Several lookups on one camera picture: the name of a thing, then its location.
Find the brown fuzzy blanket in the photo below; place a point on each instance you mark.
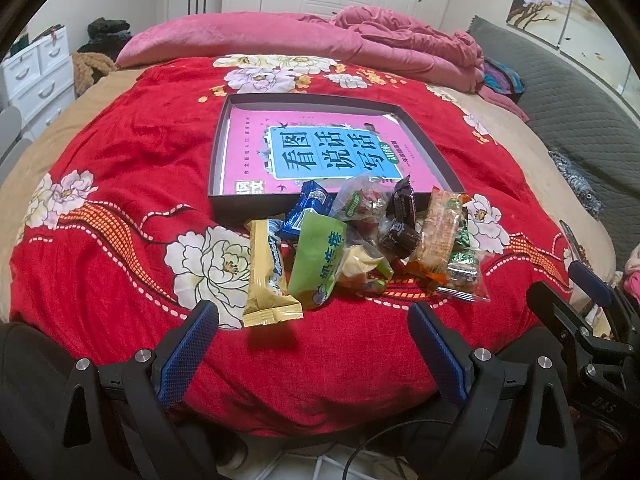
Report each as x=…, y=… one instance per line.
x=89, y=68

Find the gold wafer snack packet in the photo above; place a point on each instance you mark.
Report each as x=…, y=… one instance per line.
x=268, y=300

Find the black clothes pile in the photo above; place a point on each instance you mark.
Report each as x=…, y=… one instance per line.
x=107, y=37

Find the grey padded headboard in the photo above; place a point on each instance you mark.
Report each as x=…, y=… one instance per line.
x=575, y=117

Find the white drawer cabinet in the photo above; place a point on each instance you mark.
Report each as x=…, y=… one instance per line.
x=39, y=81

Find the green egg roll packet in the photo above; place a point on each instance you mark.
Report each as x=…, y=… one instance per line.
x=318, y=254

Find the clear red candy packet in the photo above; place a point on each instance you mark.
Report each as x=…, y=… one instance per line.
x=362, y=200

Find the red floral blanket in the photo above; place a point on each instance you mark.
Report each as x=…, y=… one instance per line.
x=116, y=242

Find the dark shallow box tray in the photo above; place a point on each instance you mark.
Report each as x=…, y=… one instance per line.
x=233, y=211

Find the dark brown chocolate packet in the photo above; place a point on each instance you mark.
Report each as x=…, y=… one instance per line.
x=397, y=232

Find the blue cookie snack packet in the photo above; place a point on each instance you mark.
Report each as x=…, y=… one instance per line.
x=313, y=199

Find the blue purple clothes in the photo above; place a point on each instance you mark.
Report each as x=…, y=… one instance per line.
x=503, y=80

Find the pink quilt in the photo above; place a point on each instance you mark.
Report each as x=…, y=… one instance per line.
x=368, y=36

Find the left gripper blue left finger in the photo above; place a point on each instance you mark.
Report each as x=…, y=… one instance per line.
x=181, y=351

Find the green pea snack packet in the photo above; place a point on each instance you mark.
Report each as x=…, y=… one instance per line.
x=462, y=239

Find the grey chair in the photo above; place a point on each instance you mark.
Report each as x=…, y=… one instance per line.
x=12, y=142

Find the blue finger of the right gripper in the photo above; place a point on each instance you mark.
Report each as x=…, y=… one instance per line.
x=596, y=289

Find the pink Chinese picture book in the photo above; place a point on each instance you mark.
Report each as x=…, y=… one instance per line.
x=276, y=151

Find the orange cracker packet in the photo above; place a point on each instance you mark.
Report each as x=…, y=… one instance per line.
x=439, y=230

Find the grey patterned cloth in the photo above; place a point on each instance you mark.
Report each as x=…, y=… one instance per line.
x=578, y=183

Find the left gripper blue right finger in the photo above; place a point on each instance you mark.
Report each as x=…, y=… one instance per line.
x=443, y=350

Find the floral wall painting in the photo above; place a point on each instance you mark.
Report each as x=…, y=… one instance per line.
x=576, y=30

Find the clear nut bar packet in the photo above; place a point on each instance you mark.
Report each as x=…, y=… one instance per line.
x=464, y=277

